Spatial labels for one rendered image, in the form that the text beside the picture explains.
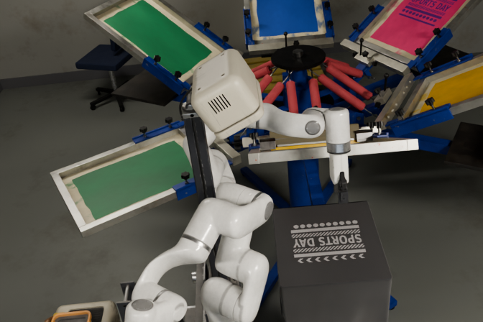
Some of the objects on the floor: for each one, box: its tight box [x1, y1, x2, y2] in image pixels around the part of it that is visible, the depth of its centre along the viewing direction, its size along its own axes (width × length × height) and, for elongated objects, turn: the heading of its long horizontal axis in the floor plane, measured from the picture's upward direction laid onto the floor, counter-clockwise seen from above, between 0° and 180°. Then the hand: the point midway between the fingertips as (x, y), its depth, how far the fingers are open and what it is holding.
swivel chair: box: [75, 0, 133, 111], centre depth 547 cm, size 63×60×108 cm
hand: (341, 195), depth 177 cm, fingers open, 8 cm apart
